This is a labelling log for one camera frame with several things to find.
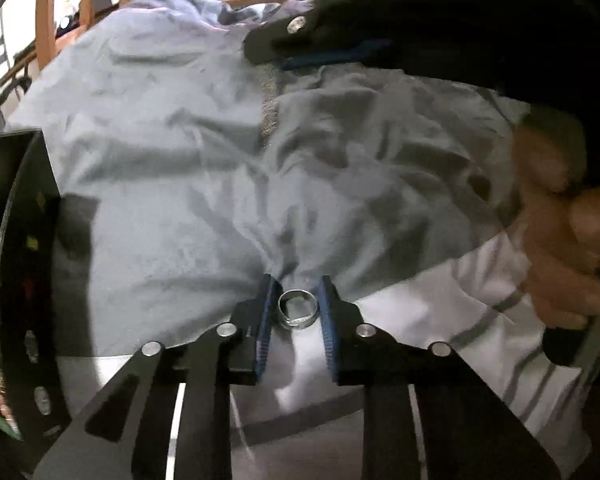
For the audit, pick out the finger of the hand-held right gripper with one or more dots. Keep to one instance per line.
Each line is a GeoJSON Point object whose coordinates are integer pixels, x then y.
{"type": "Point", "coordinates": [330, 55]}

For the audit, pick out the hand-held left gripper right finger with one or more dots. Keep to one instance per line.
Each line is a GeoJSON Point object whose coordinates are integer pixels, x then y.
{"type": "Point", "coordinates": [327, 330]}

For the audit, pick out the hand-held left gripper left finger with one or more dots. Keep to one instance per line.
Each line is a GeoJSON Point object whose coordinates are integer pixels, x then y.
{"type": "Point", "coordinates": [262, 330]}

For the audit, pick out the black rectangular box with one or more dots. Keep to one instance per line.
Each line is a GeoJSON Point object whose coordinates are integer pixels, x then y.
{"type": "Point", "coordinates": [20, 210]}

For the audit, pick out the person's right hand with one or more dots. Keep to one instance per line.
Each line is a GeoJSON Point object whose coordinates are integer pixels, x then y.
{"type": "Point", "coordinates": [560, 260]}

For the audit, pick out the light blue hoodie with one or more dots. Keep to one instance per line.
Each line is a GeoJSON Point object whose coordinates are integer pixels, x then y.
{"type": "Point", "coordinates": [180, 160]}

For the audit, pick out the wooden chair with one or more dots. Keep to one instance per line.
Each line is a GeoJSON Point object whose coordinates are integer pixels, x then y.
{"type": "Point", "coordinates": [45, 20]}

